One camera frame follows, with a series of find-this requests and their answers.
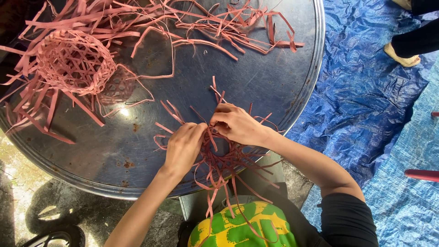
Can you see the person's left hand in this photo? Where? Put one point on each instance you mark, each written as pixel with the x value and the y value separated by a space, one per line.
pixel 183 147

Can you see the person's right fingers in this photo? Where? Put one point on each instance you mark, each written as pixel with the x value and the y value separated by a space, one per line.
pixel 221 118

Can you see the black sandal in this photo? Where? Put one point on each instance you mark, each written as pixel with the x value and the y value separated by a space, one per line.
pixel 55 236

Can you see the person's left fingers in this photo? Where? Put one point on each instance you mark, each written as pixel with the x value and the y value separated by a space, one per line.
pixel 197 128

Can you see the round metal table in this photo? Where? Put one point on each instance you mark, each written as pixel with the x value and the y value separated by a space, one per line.
pixel 164 85

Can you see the person's right hand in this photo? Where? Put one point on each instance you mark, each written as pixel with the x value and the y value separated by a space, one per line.
pixel 240 125

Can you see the blue plastic tarp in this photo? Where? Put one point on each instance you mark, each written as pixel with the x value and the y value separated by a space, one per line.
pixel 373 113

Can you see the red plastic stool leg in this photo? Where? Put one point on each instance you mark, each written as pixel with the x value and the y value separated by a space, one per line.
pixel 422 175

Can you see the finished pink woven basket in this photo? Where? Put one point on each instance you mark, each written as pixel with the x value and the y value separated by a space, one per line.
pixel 75 61

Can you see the unfinished pink woven strip basket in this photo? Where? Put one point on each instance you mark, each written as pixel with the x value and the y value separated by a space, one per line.
pixel 223 157

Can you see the green and yellow shirt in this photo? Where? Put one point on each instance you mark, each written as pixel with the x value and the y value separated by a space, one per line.
pixel 247 223

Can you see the heap of loose pink strips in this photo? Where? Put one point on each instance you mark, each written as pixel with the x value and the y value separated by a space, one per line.
pixel 137 31

